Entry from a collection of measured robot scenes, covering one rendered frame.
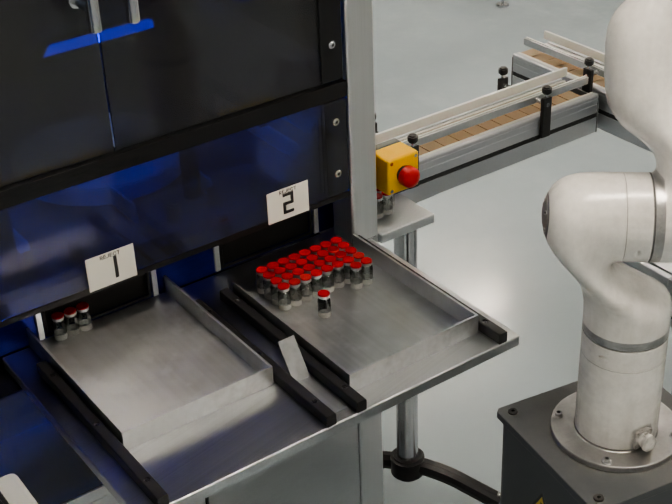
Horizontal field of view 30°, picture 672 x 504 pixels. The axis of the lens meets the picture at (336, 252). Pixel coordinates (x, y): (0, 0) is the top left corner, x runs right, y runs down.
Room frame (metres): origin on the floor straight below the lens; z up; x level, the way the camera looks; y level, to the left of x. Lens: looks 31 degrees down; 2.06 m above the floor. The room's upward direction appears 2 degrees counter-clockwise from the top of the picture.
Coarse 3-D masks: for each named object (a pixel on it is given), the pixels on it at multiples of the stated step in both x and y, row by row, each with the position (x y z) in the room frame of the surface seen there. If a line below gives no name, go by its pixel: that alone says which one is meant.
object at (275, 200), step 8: (296, 184) 1.91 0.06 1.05; (304, 184) 1.92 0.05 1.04; (272, 192) 1.89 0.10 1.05; (280, 192) 1.90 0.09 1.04; (296, 192) 1.91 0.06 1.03; (304, 192) 1.92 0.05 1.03; (272, 200) 1.89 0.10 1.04; (280, 200) 1.89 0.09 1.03; (288, 200) 1.90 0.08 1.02; (296, 200) 1.91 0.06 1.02; (304, 200) 1.92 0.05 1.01; (272, 208) 1.89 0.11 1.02; (280, 208) 1.89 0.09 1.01; (288, 208) 1.90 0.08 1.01; (296, 208) 1.91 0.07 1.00; (304, 208) 1.92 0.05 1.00; (272, 216) 1.88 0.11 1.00; (280, 216) 1.89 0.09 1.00; (288, 216) 1.90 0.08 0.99
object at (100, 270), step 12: (108, 252) 1.71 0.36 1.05; (120, 252) 1.72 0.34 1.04; (132, 252) 1.73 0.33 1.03; (96, 264) 1.70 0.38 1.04; (108, 264) 1.71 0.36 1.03; (120, 264) 1.72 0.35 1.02; (132, 264) 1.73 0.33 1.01; (96, 276) 1.70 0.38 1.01; (108, 276) 1.71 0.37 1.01; (120, 276) 1.72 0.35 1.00; (132, 276) 1.73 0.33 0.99; (96, 288) 1.69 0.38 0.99
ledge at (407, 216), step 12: (396, 204) 2.13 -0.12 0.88; (408, 204) 2.13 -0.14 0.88; (384, 216) 2.09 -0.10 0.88; (396, 216) 2.09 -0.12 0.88; (408, 216) 2.08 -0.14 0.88; (420, 216) 2.08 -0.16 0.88; (432, 216) 2.09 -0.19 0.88; (384, 228) 2.04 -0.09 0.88; (396, 228) 2.04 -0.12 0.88; (408, 228) 2.05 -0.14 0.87; (384, 240) 2.02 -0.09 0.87
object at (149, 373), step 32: (96, 320) 1.77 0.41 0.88; (128, 320) 1.77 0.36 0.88; (160, 320) 1.76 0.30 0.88; (192, 320) 1.76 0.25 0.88; (64, 352) 1.68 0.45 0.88; (96, 352) 1.68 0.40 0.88; (128, 352) 1.67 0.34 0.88; (160, 352) 1.67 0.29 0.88; (192, 352) 1.66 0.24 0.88; (224, 352) 1.66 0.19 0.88; (96, 384) 1.59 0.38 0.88; (128, 384) 1.58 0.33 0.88; (160, 384) 1.58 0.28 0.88; (192, 384) 1.58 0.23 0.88; (224, 384) 1.57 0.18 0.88; (256, 384) 1.55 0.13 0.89; (128, 416) 1.50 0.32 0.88; (160, 416) 1.46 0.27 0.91; (192, 416) 1.49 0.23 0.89; (128, 448) 1.43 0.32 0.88
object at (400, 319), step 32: (384, 256) 1.89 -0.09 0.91; (384, 288) 1.83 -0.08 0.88; (416, 288) 1.81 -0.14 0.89; (288, 320) 1.74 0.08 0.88; (320, 320) 1.74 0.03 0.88; (352, 320) 1.74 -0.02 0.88; (384, 320) 1.73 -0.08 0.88; (416, 320) 1.73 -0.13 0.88; (448, 320) 1.72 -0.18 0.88; (320, 352) 1.60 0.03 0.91; (352, 352) 1.64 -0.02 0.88; (384, 352) 1.64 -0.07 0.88; (416, 352) 1.61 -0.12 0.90; (352, 384) 1.54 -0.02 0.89
